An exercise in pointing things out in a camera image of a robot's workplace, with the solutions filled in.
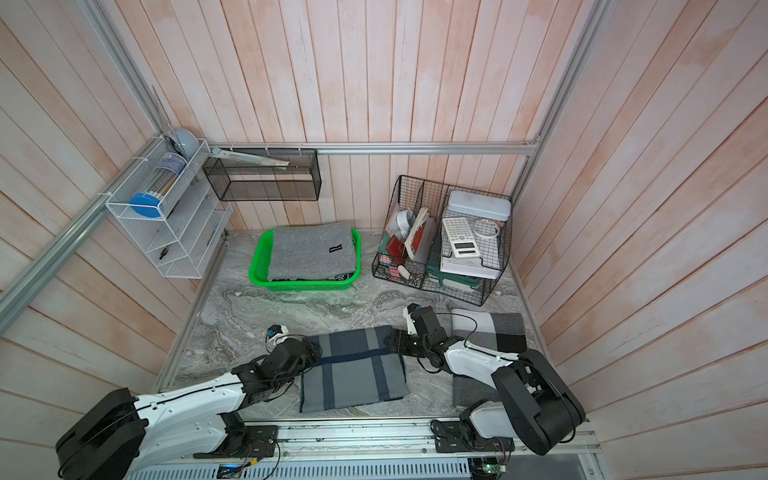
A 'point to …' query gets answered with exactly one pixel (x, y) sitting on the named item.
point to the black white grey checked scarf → (502, 332)
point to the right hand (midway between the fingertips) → (391, 339)
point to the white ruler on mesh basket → (248, 160)
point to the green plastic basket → (260, 269)
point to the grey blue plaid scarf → (355, 367)
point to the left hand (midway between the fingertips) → (312, 354)
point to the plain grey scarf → (312, 251)
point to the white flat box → (467, 266)
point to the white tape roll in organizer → (404, 221)
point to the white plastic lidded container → (491, 206)
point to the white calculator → (461, 238)
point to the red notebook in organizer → (395, 249)
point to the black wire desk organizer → (445, 238)
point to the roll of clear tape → (486, 228)
